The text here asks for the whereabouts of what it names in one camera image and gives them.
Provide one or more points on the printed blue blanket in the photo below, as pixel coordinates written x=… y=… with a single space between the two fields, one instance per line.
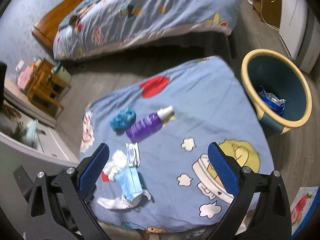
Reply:
x=200 y=100

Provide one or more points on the wooden cabinet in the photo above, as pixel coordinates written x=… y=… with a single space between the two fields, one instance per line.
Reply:
x=267 y=2

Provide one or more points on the blue bin with yellow rim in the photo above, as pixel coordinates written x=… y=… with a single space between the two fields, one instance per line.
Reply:
x=275 y=75

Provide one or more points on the white low cabinet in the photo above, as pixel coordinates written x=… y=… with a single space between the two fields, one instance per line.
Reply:
x=50 y=145

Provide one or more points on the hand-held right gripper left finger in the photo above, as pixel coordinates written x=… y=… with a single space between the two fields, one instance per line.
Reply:
x=93 y=170

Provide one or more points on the purple spray bottle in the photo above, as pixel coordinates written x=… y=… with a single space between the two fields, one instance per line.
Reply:
x=145 y=126

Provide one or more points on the wooden stool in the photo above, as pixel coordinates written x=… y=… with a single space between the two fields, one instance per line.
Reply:
x=42 y=87

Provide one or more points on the printed blue duvet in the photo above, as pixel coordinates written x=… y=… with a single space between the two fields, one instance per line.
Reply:
x=150 y=17

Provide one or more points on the small green white bin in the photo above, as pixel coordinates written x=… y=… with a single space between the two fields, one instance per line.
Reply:
x=62 y=72

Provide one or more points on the pink box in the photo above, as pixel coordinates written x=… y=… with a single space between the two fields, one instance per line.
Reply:
x=23 y=78

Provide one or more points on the wooden bed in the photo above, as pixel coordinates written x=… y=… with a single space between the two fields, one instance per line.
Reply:
x=46 y=31

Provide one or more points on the blue white packet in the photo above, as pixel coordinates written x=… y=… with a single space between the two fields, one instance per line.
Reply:
x=272 y=102

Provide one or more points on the wall socket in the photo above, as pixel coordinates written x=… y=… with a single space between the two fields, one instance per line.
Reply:
x=20 y=65

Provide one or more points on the white air purifier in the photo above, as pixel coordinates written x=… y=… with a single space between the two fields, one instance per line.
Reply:
x=295 y=25

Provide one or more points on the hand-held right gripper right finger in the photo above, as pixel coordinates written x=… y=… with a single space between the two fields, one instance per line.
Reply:
x=222 y=170

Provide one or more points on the strawberry print sheet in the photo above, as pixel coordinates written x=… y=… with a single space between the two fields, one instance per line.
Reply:
x=302 y=207

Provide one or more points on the light blue cloth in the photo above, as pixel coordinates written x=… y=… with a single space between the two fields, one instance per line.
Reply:
x=31 y=132

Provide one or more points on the silver wrapper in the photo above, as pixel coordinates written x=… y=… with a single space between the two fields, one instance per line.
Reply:
x=132 y=155

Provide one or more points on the blue face mask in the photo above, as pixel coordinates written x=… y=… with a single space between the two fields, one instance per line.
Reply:
x=130 y=183

